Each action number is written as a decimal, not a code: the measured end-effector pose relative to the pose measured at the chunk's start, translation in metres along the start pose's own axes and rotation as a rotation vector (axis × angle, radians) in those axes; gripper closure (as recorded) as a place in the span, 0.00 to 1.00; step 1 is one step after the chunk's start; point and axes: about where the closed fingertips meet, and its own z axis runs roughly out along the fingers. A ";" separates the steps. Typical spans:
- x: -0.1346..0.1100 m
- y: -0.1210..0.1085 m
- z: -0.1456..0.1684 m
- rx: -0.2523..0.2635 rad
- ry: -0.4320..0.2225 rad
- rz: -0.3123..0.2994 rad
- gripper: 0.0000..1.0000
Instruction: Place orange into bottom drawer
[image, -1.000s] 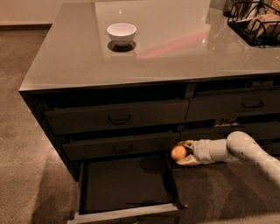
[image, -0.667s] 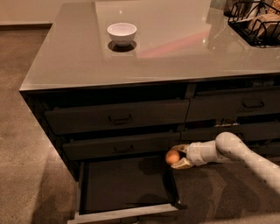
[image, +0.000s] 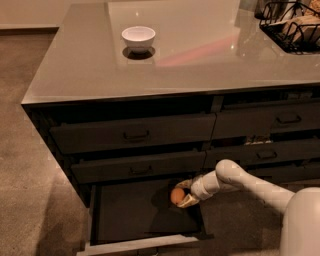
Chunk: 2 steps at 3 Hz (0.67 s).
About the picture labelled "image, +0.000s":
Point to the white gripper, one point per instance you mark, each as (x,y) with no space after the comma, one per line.
(197,187)

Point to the orange fruit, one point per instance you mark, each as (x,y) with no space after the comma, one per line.
(177,195)

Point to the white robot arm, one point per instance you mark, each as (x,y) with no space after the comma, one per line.
(300,232)

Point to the dark middle left drawer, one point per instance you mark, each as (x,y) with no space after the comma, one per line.
(137,166)

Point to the open bottom left drawer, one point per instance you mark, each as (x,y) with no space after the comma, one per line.
(137,218)

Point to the dark top right drawer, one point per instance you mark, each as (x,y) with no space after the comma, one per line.
(263,121)

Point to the dark drawer cabinet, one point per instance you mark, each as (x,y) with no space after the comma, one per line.
(208,56)

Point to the dark middle right drawer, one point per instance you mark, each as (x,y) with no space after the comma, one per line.
(248,155)

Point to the dark top left drawer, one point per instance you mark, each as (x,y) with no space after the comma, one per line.
(131,133)

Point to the white ceramic bowl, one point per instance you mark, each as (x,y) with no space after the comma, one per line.
(138,39)

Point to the black wire basket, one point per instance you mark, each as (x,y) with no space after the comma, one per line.
(293,25)

